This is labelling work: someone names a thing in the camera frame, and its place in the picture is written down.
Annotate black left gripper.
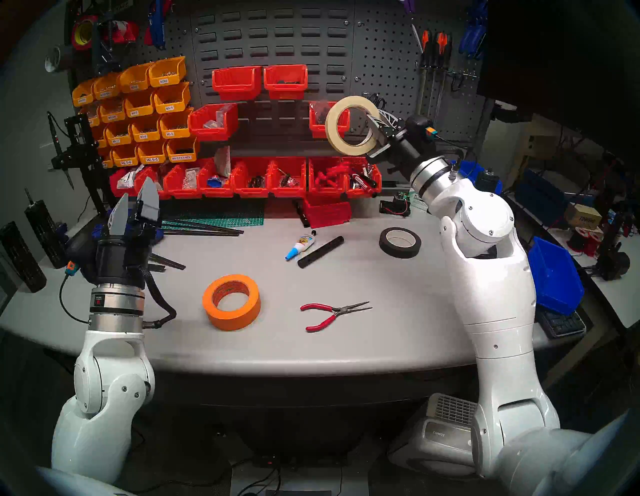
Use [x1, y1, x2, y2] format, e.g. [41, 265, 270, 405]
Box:
[93, 176, 162, 286]

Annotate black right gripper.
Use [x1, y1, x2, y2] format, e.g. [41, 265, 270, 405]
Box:
[366, 107, 434, 177]

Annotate beige masking tape roll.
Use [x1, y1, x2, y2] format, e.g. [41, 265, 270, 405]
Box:
[325, 96, 383, 156]

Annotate black tape roll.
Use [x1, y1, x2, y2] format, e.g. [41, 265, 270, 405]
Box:
[378, 227, 422, 259]

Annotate orange tape roll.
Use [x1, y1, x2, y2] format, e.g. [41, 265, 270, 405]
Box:
[202, 274, 262, 331]

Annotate red yellow tape roll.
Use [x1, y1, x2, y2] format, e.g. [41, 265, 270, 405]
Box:
[70, 14, 101, 52]

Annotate red plastic parts bin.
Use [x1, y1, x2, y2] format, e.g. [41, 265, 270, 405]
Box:
[164, 161, 203, 199]
[301, 195, 352, 229]
[231, 158, 275, 197]
[198, 159, 236, 198]
[308, 156, 348, 197]
[270, 157, 307, 197]
[212, 66, 263, 102]
[263, 64, 309, 101]
[110, 167, 143, 198]
[345, 157, 382, 198]
[309, 101, 351, 140]
[134, 166, 168, 200]
[188, 103, 239, 142]

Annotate orange bin M2.5-6 label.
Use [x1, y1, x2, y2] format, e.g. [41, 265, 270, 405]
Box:
[111, 145, 141, 167]

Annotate orange bin M2.5-5 label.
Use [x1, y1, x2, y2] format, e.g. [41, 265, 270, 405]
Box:
[137, 140, 170, 165]

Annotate black flat strip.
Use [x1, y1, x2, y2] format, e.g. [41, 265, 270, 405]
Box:
[161, 229, 241, 237]
[170, 218, 245, 236]
[147, 252, 187, 271]

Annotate orange bin M3-12 label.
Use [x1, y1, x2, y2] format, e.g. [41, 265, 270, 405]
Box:
[105, 121, 135, 147]

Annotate orange bin M4-0.7X6 HEX label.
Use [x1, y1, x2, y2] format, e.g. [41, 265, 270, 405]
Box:
[166, 136, 201, 163]

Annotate orange bin M3-8 label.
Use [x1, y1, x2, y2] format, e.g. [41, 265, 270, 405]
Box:
[131, 115, 163, 142]

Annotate green cutting mat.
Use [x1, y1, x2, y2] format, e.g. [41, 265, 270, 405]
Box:
[159, 197, 266, 231]

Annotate black cylinder with thin tip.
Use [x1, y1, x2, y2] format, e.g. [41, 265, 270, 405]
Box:
[24, 188, 68, 269]

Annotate blue plastic bin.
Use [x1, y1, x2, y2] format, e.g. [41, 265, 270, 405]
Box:
[450, 160, 503, 196]
[527, 236, 585, 316]

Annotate orange bin M3-6 label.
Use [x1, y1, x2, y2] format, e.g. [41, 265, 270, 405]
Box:
[160, 108, 194, 139]

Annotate orange bin M4X4X6 label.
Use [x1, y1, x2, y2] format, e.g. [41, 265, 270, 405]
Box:
[99, 97, 128, 123]

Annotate metal tool holder rack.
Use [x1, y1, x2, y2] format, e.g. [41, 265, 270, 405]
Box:
[416, 62, 481, 81]

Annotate orange bin M4-6 label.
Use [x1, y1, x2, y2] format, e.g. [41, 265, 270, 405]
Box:
[125, 90, 157, 118]

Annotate black cylinder with cap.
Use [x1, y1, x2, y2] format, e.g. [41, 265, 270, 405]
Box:
[475, 167, 502, 196]

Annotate orange bin M3-4 label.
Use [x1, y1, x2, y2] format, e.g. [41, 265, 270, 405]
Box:
[154, 82, 192, 114]

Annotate plain black cylinder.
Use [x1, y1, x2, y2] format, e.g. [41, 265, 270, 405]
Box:
[0, 221, 47, 294]

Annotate orange bin M3X8 BAD label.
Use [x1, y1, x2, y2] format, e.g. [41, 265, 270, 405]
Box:
[93, 72, 122, 101]

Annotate orange bin M3X3X4 label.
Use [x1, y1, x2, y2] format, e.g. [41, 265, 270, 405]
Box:
[72, 80, 98, 107]

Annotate black rod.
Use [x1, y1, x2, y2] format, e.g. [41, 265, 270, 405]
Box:
[297, 236, 345, 269]

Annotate glue bottle with blue tip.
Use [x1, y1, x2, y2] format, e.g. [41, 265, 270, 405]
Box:
[285, 235, 317, 262]

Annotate orange bin M3X6 label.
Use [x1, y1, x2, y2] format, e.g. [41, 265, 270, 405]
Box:
[148, 56, 187, 87]

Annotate blue spring clamp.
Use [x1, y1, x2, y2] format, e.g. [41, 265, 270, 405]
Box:
[470, 0, 488, 48]

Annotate dark metal C-clamp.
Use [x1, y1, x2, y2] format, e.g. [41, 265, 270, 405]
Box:
[90, 7, 131, 76]

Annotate dark blue crate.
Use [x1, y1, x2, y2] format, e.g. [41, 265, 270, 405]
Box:
[515, 169, 571, 226]

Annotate black monitor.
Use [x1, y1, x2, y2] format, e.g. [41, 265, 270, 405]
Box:
[477, 0, 640, 166]

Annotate small cardboard box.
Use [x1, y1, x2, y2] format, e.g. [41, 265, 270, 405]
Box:
[565, 202, 602, 231]

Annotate black keyboard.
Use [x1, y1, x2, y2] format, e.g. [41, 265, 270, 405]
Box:
[537, 305, 587, 340]

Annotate black power adapter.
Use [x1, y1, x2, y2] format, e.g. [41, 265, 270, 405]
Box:
[597, 250, 631, 281]

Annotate white air purifier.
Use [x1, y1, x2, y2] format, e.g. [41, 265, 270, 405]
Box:
[387, 392, 481, 478]

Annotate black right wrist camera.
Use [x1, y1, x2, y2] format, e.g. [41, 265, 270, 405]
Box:
[405, 114, 441, 145]

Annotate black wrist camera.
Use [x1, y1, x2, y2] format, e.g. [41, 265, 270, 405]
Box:
[64, 232, 97, 281]
[405, 114, 441, 145]

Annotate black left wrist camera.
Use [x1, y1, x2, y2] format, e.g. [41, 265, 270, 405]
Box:
[64, 232, 97, 281]

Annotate black electronics module with wires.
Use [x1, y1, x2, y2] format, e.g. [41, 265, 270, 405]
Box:
[379, 192, 412, 217]

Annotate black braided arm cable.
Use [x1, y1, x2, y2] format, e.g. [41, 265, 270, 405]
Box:
[137, 262, 177, 329]

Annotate file with orange black handle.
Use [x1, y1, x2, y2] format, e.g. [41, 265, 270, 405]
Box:
[433, 34, 454, 137]
[413, 30, 432, 121]
[425, 32, 444, 131]

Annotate blue handled pliers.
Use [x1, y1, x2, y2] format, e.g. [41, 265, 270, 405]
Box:
[459, 20, 482, 57]

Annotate grey pegboard wall panel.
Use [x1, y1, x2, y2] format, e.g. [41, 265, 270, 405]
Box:
[67, 0, 488, 146]

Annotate grey duct tape roll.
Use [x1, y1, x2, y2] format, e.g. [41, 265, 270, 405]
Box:
[44, 44, 76, 74]

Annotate red handled pliers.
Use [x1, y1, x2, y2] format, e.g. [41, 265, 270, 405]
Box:
[300, 301, 373, 333]

